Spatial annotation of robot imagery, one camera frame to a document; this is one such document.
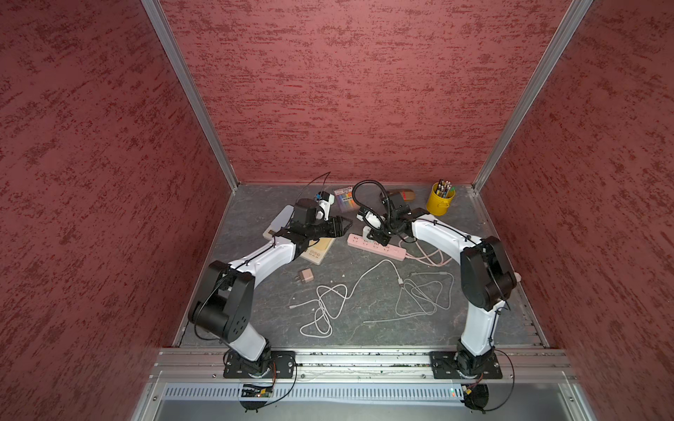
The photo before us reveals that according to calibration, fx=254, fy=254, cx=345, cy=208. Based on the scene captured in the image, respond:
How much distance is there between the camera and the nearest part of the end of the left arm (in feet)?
2.49

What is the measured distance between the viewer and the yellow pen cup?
1.00m

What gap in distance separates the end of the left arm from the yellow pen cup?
45 centimetres
